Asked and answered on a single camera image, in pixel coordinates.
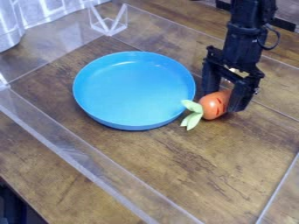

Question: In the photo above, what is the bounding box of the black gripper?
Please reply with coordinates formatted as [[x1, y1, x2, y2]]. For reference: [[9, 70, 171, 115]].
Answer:
[[201, 22, 267, 112]]

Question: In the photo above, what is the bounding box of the orange toy carrot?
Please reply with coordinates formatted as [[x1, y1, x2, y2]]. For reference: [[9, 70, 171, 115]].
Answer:
[[180, 89, 231, 130]]

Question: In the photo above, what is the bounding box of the blue round tray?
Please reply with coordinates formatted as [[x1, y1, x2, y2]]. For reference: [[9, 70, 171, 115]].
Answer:
[[72, 51, 196, 130]]

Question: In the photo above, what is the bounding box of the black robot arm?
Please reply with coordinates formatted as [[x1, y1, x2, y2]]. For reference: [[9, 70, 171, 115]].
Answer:
[[201, 0, 280, 112]]

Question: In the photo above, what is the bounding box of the dark bar at back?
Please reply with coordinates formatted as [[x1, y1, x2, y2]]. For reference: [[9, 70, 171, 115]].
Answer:
[[215, 0, 297, 33]]

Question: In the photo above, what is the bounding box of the clear acrylic triangular stand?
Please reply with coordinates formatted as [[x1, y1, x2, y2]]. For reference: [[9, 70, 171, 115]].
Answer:
[[88, 4, 126, 37]]

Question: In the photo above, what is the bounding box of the white patterned curtain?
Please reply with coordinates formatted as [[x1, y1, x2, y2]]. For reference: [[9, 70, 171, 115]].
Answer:
[[0, 0, 110, 53]]

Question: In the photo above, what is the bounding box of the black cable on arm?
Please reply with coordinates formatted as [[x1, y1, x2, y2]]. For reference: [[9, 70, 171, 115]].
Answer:
[[256, 24, 283, 51]]

